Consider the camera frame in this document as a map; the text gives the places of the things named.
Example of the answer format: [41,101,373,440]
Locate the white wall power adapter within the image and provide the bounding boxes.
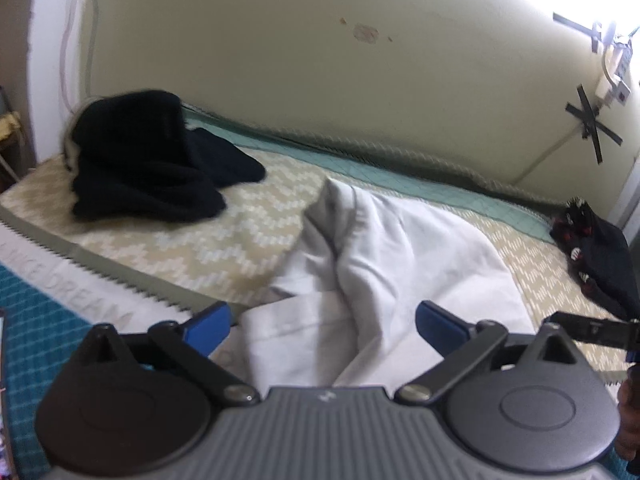
[595,20,635,106]

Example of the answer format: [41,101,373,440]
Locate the person's right hand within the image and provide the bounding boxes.
[614,364,640,476]

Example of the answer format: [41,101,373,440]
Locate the white printed t-shirt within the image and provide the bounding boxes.
[242,177,537,388]

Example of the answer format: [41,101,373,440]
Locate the dark flat device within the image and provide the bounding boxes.
[0,307,21,480]

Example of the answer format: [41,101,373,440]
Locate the black clothes pile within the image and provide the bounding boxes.
[69,89,267,224]

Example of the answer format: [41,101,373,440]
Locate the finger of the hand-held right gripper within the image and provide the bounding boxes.
[542,311,640,358]

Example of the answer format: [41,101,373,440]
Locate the yellow cloth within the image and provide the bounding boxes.
[0,110,23,143]

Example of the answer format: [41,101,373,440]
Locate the dark garment with red print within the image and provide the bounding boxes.
[549,197,640,322]

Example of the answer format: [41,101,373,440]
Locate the thin wall cables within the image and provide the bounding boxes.
[57,0,98,111]

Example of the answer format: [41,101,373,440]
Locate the dark wall cable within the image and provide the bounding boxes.
[510,125,581,183]

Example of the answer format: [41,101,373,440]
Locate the teal quilted blanket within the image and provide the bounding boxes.
[180,102,566,246]

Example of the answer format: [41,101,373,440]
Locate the black tape cross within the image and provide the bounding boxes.
[552,11,607,54]
[565,85,624,164]

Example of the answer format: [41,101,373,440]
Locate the grey mattress edge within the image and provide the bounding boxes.
[0,205,246,321]

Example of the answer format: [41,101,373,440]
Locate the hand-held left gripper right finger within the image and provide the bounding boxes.
[395,300,587,406]

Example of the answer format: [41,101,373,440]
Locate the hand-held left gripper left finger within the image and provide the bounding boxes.
[74,301,261,407]

